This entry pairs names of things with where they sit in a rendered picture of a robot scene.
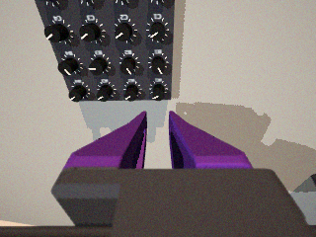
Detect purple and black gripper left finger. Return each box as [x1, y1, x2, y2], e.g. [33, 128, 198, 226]
[62, 112, 147, 170]

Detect dark grey knob box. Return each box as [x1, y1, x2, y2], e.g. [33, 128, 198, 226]
[35, 0, 175, 102]

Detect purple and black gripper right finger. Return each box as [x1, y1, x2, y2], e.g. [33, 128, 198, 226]
[169, 111, 254, 169]

